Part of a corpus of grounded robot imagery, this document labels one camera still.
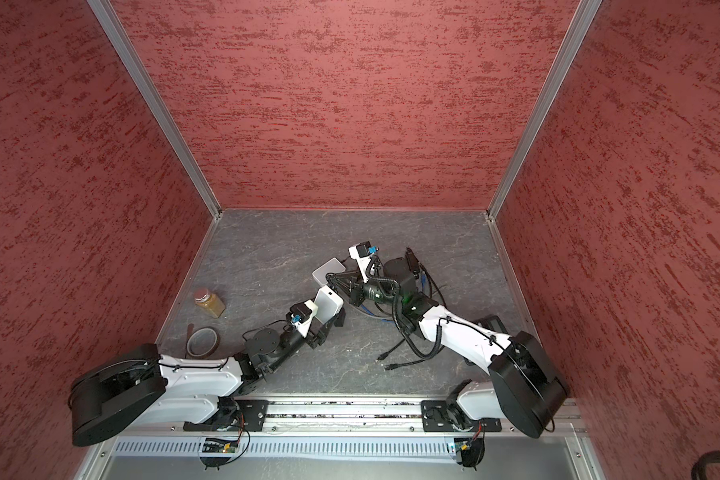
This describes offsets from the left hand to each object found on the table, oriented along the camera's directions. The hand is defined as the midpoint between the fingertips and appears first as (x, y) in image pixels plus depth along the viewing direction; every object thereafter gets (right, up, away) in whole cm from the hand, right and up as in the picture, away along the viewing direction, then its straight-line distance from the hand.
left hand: (327, 309), depth 79 cm
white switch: (+1, +3, -5) cm, 6 cm away
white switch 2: (-2, +10, +24) cm, 26 cm away
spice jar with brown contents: (-36, +1, +6) cm, 36 cm away
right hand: (+1, +7, -5) cm, 9 cm away
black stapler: (+28, +11, +26) cm, 40 cm away
